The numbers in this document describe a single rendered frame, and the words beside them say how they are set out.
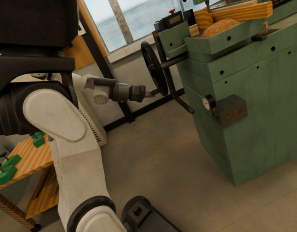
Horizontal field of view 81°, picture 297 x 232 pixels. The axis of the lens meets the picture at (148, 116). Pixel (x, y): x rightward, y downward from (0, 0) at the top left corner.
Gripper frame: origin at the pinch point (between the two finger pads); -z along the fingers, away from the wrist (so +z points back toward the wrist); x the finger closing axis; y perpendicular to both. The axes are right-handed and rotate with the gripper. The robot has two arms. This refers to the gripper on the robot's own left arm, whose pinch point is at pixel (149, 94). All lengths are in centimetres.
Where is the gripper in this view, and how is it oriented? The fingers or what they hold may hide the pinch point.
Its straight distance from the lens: 86.4
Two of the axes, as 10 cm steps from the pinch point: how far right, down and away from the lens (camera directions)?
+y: -0.3, -9.6, 2.8
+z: -9.7, -0.4, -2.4
